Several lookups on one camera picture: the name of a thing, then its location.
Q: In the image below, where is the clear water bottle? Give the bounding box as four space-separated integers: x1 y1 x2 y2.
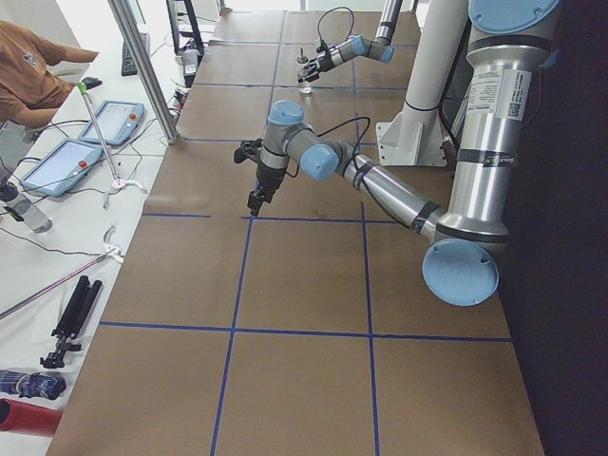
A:
1 181 52 233

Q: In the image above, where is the teach pendant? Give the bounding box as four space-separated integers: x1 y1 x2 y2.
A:
95 100 145 146
21 139 103 197

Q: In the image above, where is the black keyboard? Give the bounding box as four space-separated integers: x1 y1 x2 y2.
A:
121 32 150 76

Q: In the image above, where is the teach pendant far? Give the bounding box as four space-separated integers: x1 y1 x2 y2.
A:
95 100 145 146

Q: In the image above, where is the red bottle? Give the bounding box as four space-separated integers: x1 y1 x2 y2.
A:
1 399 63 437

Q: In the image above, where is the black tripod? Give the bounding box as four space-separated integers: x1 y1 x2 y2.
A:
40 275 103 369

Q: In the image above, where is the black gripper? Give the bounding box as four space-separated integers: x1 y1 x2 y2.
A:
247 162 287 217
297 50 333 82

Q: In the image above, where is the glass sauce bottle metal spout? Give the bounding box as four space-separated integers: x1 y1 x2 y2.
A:
295 46 314 96

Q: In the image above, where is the folded blue umbrella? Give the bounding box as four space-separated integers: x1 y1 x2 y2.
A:
1 370 67 400

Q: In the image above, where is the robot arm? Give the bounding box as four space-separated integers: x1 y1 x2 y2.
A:
296 0 402 85
234 1 561 306

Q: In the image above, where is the black computer mouse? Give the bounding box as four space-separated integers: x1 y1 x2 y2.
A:
82 77 103 89

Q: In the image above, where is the person in orange shirt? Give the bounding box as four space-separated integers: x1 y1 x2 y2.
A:
1 21 98 129

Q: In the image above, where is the pink grabber stick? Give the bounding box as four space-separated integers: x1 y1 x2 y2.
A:
1 223 124 319

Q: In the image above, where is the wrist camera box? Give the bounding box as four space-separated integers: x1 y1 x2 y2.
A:
315 39 329 53

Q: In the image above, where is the teach pendant near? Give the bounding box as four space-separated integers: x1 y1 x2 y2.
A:
21 139 103 197

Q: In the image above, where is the grabber stick green tip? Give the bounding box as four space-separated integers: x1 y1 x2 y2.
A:
77 82 148 210

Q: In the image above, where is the aluminium frame post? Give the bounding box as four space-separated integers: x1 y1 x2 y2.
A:
108 0 179 144

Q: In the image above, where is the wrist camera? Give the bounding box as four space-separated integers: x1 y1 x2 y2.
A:
234 138 262 164

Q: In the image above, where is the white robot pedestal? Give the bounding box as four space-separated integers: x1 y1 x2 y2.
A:
376 0 468 167

